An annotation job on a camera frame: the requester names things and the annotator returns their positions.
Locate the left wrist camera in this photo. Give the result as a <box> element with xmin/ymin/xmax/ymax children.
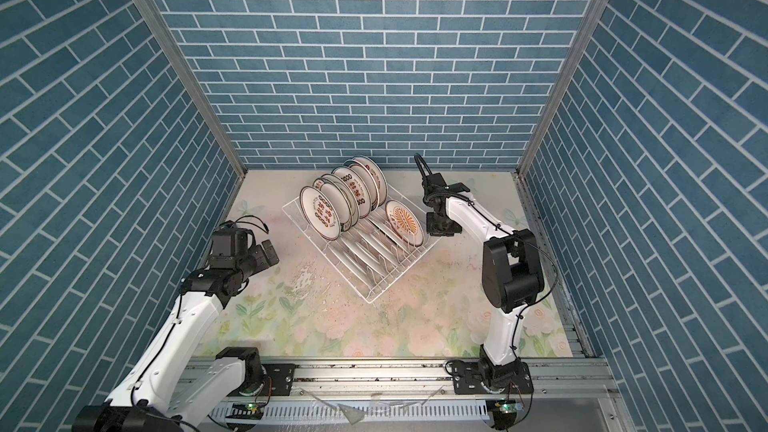
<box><xmin>207</xmin><ymin>227</ymin><xmax>255</xmax><ymax>270</ymax></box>

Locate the small orange sunburst plate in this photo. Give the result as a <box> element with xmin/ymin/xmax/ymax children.
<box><xmin>385</xmin><ymin>200</ymin><xmax>425</xmax><ymax>247</ymax></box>

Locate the left circuit board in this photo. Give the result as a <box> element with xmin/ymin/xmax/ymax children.
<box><xmin>226</xmin><ymin>402</ymin><xmax>264</xmax><ymax>420</ymax></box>

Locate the front large red-lettered plate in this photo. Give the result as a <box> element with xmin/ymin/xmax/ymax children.
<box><xmin>299</xmin><ymin>186</ymin><xmax>341</xmax><ymax>241</ymax></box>

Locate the white wire dish rack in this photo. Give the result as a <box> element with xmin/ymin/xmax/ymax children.
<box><xmin>281</xmin><ymin>182</ymin><xmax>442</xmax><ymax>305</ymax></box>

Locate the back large red-lettered plate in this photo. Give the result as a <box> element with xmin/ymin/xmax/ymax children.
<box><xmin>351</xmin><ymin>156</ymin><xmax>388</xmax><ymax>206</ymax></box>

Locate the circuit board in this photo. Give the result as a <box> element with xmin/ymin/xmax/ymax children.
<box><xmin>226</xmin><ymin>402</ymin><xmax>264</xmax><ymax>420</ymax></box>
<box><xmin>485</xmin><ymin>399</ymin><xmax>524</xmax><ymax>431</ymax></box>

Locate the right circuit board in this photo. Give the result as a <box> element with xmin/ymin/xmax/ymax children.
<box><xmin>485</xmin><ymin>399</ymin><xmax>524</xmax><ymax>431</ymax></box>

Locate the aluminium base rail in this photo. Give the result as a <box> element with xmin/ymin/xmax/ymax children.
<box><xmin>174</xmin><ymin>358</ymin><xmax>633</xmax><ymax>431</ymax></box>

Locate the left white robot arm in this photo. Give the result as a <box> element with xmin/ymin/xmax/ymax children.
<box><xmin>71</xmin><ymin>229</ymin><xmax>279</xmax><ymax>431</ymax></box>

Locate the large red-lettered plate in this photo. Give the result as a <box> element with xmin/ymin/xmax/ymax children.
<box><xmin>332</xmin><ymin>162</ymin><xmax>378</xmax><ymax>218</ymax></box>
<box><xmin>351</xmin><ymin>156</ymin><xmax>388</xmax><ymax>206</ymax></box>
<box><xmin>299</xmin><ymin>186</ymin><xmax>341</xmax><ymax>241</ymax></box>

